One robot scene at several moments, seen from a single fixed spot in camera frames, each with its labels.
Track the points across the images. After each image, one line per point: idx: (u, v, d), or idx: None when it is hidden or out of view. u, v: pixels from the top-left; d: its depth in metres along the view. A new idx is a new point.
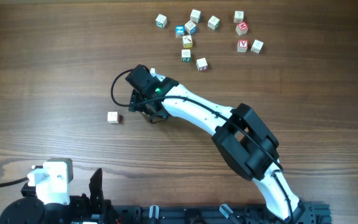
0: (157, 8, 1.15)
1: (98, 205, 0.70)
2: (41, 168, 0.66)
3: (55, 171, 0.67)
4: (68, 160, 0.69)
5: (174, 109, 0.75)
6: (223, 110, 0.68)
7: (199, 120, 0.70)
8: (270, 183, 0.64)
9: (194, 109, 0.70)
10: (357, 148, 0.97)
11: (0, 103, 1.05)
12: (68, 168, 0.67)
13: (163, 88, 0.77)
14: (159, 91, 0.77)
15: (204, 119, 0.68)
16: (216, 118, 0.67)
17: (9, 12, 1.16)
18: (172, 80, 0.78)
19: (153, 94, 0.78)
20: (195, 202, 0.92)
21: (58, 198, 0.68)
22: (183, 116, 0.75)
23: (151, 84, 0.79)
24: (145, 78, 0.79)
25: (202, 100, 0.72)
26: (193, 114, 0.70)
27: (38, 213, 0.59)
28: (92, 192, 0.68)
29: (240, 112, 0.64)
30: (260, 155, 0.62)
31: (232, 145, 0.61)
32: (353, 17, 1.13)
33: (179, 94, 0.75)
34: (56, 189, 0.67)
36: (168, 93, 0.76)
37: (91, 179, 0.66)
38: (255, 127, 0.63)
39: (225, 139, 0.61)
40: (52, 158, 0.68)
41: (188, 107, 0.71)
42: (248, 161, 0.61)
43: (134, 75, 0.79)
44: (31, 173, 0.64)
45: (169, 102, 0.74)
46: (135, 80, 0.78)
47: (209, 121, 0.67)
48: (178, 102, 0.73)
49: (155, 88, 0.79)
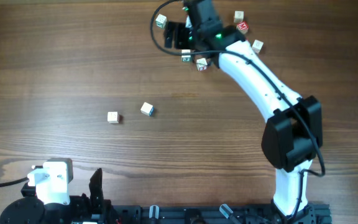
0: (157, 9, 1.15)
1: (99, 204, 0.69)
2: (41, 169, 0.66)
3: (55, 171, 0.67)
4: (68, 159, 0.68)
5: (227, 66, 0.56)
6: (290, 95, 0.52)
7: (255, 92, 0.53)
8: (293, 178, 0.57)
9: (257, 79, 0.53)
10: (357, 148, 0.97)
11: (0, 103, 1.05)
12: (68, 168, 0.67)
13: (225, 38, 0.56)
14: (219, 40, 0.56)
15: (264, 95, 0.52)
16: (278, 99, 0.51)
17: (9, 12, 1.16)
18: (239, 32, 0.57)
19: (211, 40, 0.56)
20: (195, 202, 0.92)
21: (58, 199, 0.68)
22: (233, 75, 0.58)
23: (214, 26, 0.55)
24: (209, 13, 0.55)
25: (267, 70, 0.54)
26: (253, 83, 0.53)
27: (38, 212, 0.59)
28: (92, 191, 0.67)
29: (307, 102, 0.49)
30: (305, 150, 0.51)
31: (286, 135, 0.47)
32: (353, 17, 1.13)
33: (242, 50, 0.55)
34: (55, 189, 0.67)
36: (230, 46, 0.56)
37: (91, 177, 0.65)
38: (315, 124, 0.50)
39: (284, 126, 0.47)
40: (52, 158, 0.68)
41: (248, 73, 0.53)
42: (289, 152, 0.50)
43: (199, 4, 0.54)
44: (31, 173, 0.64)
45: (227, 56, 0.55)
46: (199, 12, 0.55)
47: (270, 101, 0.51)
48: (239, 61, 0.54)
49: (214, 31, 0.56)
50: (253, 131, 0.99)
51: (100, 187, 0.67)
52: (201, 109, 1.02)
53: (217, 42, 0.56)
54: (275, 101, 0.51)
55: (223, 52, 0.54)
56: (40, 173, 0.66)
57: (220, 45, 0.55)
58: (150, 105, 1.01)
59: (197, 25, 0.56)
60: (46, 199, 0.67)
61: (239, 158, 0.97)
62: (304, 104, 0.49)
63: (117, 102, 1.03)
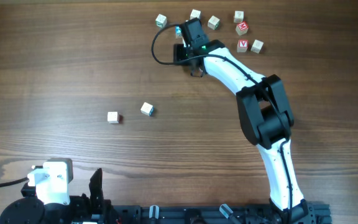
0: (157, 8, 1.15)
1: (98, 205, 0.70)
2: (41, 168, 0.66)
3: (55, 171, 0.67)
4: (68, 160, 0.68)
5: (211, 66, 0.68)
6: (257, 77, 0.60)
7: (229, 81, 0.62)
8: (275, 160, 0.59)
9: (230, 70, 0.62)
10: (357, 148, 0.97)
11: (0, 103, 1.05)
12: (68, 168, 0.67)
13: (209, 48, 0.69)
14: (204, 49, 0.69)
15: (235, 79, 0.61)
16: (247, 81, 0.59)
17: (9, 12, 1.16)
18: (220, 42, 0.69)
19: (197, 50, 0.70)
20: (195, 202, 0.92)
21: (59, 199, 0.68)
22: (216, 75, 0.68)
23: (201, 42, 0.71)
24: (196, 32, 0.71)
25: (240, 63, 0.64)
26: (227, 73, 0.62)
27: (38, 213, 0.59)
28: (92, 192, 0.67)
29: (271, 80, 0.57)
30: (276, 125, 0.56)
31: (250, 105, 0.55)
32: (353, 16, 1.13)
33: (220, 53, 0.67)
34: (56, 189, 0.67)
36: (212, 52, 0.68)
37: (91, 178, 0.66)
38: (279, 99, 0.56)
39: (247, 99, 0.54)
40: (52, 158, 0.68)
41: (224, 67, 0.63)
42: (260, 124, 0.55)
43: (189, 25, 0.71)
44: (31, 173, 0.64)
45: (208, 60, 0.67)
46: (188, 31, 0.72)
47: (240, 83, 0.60)
48: (217, 61, 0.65)
49: (202, 44, 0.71)
50: None
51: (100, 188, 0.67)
52: (202, 109, 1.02)
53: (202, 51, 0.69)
54: (243, 81, 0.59)
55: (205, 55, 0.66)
56: (40, 173, 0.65)
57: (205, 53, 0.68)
58: (150, 105, 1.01)
59: (188, 40, 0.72)
60: (46, 198, 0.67)
61: (238, 158, 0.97)
62: (268, 81, 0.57)
63: (117, 102, 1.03)
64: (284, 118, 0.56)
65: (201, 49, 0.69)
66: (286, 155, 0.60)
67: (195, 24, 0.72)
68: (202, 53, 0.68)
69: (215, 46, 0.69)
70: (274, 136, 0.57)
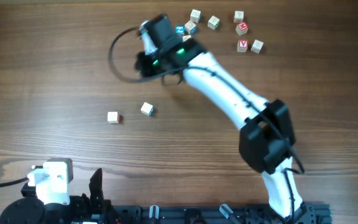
0: (157, 8, 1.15)
1: (98, 205, 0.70)
2: (41, 169, 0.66)
3: (55, 171, 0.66)
4: (68, 159, 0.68)
5: (195, 80, 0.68)
6: (257, 101, 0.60)
7: (225, 104, 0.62)
8: (279, 180, 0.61)
9: (224, 90, 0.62)
10: (357, 148, 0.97)
11: (0, 103, 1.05)
12: (68, 168, 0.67)
13: (188, 52, 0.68)
14: (182, 55, 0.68)
15: (233, 104, 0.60)
16: (247, 107, 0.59)
17: (9, 12, 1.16)
18: (199, 45, 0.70)
19: (173, 55, 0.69)
20: (195, 202, 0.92)
21: (59, 199, 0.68)
22: (205, 91, 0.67)
23: (173, 43, 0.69)
24: (166, 33, 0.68)
25: (231, 79, 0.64)
26: (222, 95, 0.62)
27: (38, 212, 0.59)
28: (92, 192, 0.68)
29: (275, 107, 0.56)
30: (281, 152, 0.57)
31: (259, 140, 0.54)
32: (353, 17, 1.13)
33: (206, 66, 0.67)
34: (56, 189, 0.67)
36: (192, 60, 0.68)
37: (91, 178, 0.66)
38: (284, 125, 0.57)
39: (255, 133, 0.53)
40: (52, 158, 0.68)
41: (215, 85, 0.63)
42: (266, 155, 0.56)
43: (157, 27, 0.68)
44: (31, 173, 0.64)
45: (194, 73, 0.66)
46: (157, 33, 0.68)
47: (238, 110, 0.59)
48: (205, 76, 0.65)
49: (176, 47, 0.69)
50: None
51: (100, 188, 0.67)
52: (202, 109, 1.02)
53: (179, 56, 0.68)
54: (244, 109, 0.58)
55: (189, 68, 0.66)
56: (40, 173, 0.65)
57: (183, 59, 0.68)
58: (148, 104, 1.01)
59: (159, 43, 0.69)
60: (46, 199, 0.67)
61: (238, 158, 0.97)
62: (271, 109, 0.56)
63: (117, 102, 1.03)
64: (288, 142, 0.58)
65: (176, 53, 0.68)
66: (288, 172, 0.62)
67: (162, 25, 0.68)
68: (181, 58, 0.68)
69: (190, 48, 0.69)
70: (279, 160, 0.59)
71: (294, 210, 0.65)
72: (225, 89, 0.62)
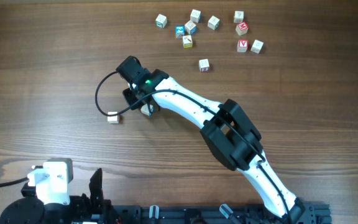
0: (157, 8, 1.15)
1: (98, 205, 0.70)
2: (41, 169, 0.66)
3: (55, 171, 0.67)
4: (68, 160, 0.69)
5: (162, 101, 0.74)
6: (211, 105, 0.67)
7: (189, 114, 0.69)
8: (258, 176, 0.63)
9: (185, 103, 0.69)
10: (357, 148, 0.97)
11: None
12: (68, 168, 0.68)
13: (153, 81, 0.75)
14: (149, 84, 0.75)
15: (193, 112, 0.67)
16: (204, 112, 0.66)
17: (9, 12, 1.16)
18: (162, 72, 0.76)
19: (143, 86, 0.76)
20: (195, 202, 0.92)
21: (59, 199, 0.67)
22: (173, 108, 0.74)
23: (142, 76, 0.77)
24: (135, 69, 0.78)
25: (191, 93, 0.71)
26: (185, 108, 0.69)
27: (38, 212, 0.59)
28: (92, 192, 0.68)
29: (228, 107, 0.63)
30: (245, 147, 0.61)
31: (218, 137, 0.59)
32: (353, 17, 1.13)
33: (168, 86, 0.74)
34: (56, 189, 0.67)
36: (158, 86, 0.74)
37: (91, 178, 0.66)
38: (240, 121, 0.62)
39: (212, 131, 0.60)
40: (52, 158, 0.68)
41: (178, 101, 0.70)
42: (232, 152, 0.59)
43: (126, 66, 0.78)
44: (31, 173, 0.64)
45: (159, 96, 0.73)
46: (127, 72, 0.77)
47: (198, 115, 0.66)
48: (168, 96, 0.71)
49: (145, 78, 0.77)
50: None
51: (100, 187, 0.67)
52: None
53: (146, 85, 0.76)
54: (201, 114, 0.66)
55: (153, 93, 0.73)
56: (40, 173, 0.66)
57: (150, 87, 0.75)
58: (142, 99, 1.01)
59: (130, 79, 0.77)
60: (46, 199, 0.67)
61: None
62: (225, 107, 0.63)
63: (117, 102, 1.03)
64: (252, 137, 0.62)
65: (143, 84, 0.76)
66: (265, 167, 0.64)
67: (129, 64, 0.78)
68: (148, 87, 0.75)
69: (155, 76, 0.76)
70: (249, 157, 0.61)
71: (288, 207, 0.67)
72: (186, 102, 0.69)
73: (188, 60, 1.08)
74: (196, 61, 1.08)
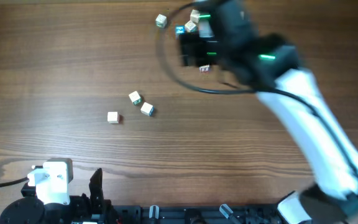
0: (157, 8, 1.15)
1: (98, 205, 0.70)
2: (41, 169, 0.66)
3: (55, 171, 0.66)
4: (68, 160, 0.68)
5: (279, 107, 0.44)
6: None
7: (324, 160, 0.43)
8: None
9: (328, 144, 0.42)
10: (357, 148, 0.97)
11: (0, 103, 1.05)
12: (68, 168, 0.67)
13: (272, 58, 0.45)
14: (274, 63, 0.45)
15: (339, 168, 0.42)
16: (352, 175, 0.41)
17: (9, 12, 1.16)
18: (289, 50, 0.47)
19: (251, 57, 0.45)
20: (195, 202, 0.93)
21: (58, 199, 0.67)
22: (288, 122, 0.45)
23: (247, 35, 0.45)
24: (236, 17, 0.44)
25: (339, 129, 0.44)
26: (321, 149, 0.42)
27: (38, 212, 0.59)
28: (92, 192, 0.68)
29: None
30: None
31: (349, 203, 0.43)
32: (354, 17, 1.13)
33: (296, 104, 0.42)
34: (56, 189, 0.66)
36: (291, 76, 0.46)
37: (91, 178, 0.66)
38: None
39: (355, 205, 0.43)
40: (53, 158, 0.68)
41: (316, 130, 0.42)
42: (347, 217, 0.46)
43: (224, 9, 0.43)
44: (31, 173, 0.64)
45: (289, 105, 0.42)
46: (223, 17, 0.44)
47: (340, 175, 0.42)
48: (305, 116, 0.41)
49: (254, 45, 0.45)
50: (253, 132, 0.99)
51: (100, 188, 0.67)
52: (202, 108, 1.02)
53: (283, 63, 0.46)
54: (347, 175, 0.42)
55: (284, 95, 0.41)
56: (40, 173, 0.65)
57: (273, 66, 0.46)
58: (138, 96, 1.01)
59: (226, 33, 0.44)
60: (46, 199, 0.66)
61: (238, 158, 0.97)
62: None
63: (118, 102, 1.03)
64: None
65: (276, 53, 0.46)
66: None
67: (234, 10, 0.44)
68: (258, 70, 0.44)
69: (276, 48, 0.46)
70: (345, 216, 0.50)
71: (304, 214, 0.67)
72: (324, 134, 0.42)
73: None
74: None
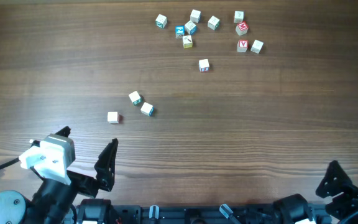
0: (157, 8, 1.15)
1: (105, 183, 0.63)
2: (34, 154, 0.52)
3: (50, 156, 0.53)
4: (69, 142, 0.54)
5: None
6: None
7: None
8: None
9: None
10: (357, 148, 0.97)
11: (0, 103, 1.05)
12: (66, 155, 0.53)
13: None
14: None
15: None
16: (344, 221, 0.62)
17: (9, 12, 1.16)
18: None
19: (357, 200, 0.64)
20: (196, 202, 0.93)
21: (57, 178, 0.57)
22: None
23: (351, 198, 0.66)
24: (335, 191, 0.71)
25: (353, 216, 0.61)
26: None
27: (20, 211, 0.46)
28: (99, 175, 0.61)
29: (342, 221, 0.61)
30: None
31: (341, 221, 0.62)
32: (354, 16, 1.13)
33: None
34: (53, 170, 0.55)
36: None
37: (96, 163, 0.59)
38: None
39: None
40: (50, 138, 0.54)
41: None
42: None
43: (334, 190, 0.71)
44: (22, 157, 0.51)
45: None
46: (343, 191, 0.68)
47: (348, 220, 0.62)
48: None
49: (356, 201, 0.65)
50: (253, 131, 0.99)
51: (108, 171, 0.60)
52: (202, 108, 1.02)
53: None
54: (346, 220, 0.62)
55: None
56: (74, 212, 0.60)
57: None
58: (138, 96, 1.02)
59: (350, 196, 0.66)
60: (46, 177, 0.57)
61: (238, 158, 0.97)
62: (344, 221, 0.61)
63: (118, 102, 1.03)
64: None
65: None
66: None
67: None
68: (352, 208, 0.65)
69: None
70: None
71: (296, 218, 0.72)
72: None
73: (188, 60, 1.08)
74: (196, 61, 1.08)
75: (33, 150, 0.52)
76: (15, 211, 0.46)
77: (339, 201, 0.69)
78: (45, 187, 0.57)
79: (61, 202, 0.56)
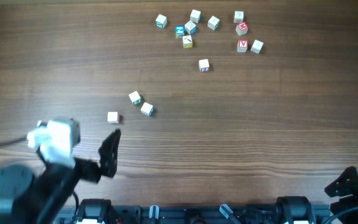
0: (157, 8, 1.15)
1: (107, 170, 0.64)
2: (42, 130, 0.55)
3: (56, 130, 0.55)
4: (74, 121, 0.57)
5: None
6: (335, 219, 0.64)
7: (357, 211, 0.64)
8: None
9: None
10: (357, 148, 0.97)
11: (0, 103, 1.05)
12: (71, 129, 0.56)
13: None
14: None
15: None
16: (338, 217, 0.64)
17: (9, 12, 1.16)
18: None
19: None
20: (195, 202, 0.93)
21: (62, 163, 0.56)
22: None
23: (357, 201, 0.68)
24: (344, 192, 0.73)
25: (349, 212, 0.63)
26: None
27: (27, 183, 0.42)
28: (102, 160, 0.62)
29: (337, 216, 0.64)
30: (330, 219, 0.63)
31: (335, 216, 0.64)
32: (355, 16, 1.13)
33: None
34: (58, 150, 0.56)
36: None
37: (102, 144, 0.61)
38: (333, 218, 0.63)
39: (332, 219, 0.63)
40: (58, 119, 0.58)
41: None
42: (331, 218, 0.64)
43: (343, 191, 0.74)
44: (30, 132, 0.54)
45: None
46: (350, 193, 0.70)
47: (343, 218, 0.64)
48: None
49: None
50: (253, 131, 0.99)
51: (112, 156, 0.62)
52: (202, 108, 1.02)
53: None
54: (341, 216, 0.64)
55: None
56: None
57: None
58: (138, 96, 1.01)
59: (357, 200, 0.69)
60: (50, 160, 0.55)
61: (238, 158, 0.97)
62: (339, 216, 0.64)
63: (118, 102, 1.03)
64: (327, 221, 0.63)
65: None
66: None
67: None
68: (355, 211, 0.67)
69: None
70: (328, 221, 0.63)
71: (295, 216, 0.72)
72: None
73: (188, 60, 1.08)
74: (196, 61, 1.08)
75: (40, 130, 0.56)
76: (24, 183, 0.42)
77: (346, 201, 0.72)
78: (50, 168, 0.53)
79: (66, 183, 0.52)
